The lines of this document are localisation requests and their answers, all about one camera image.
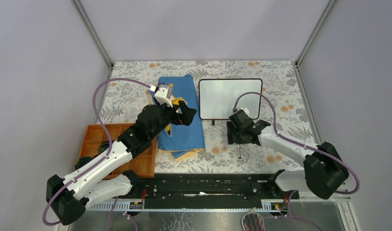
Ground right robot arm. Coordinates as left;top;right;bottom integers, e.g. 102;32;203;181
227;109;349;200

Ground black roll in tray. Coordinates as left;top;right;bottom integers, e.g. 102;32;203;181
75;156;93;170

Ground orange wooden compartment tray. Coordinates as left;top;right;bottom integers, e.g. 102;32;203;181
78;123;157;180

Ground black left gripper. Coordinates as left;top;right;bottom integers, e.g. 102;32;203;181
149;100;197;141

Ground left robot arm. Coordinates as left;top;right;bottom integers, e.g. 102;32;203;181
42;100;197;226

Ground black framed whiteboard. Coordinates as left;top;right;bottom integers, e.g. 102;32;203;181
198;78;263;120

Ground black mounting rail base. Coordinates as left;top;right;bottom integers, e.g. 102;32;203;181
87;173;311;213

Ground blue cartoon cloth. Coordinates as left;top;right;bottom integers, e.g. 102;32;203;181
150;74;205;161

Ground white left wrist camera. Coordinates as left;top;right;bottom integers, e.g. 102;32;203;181
149;84;173;108

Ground white whiteboard marker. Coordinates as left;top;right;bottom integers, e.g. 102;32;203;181
236;144;241;159

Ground striped object at bottom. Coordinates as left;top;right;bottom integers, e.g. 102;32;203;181
240;207;265;231

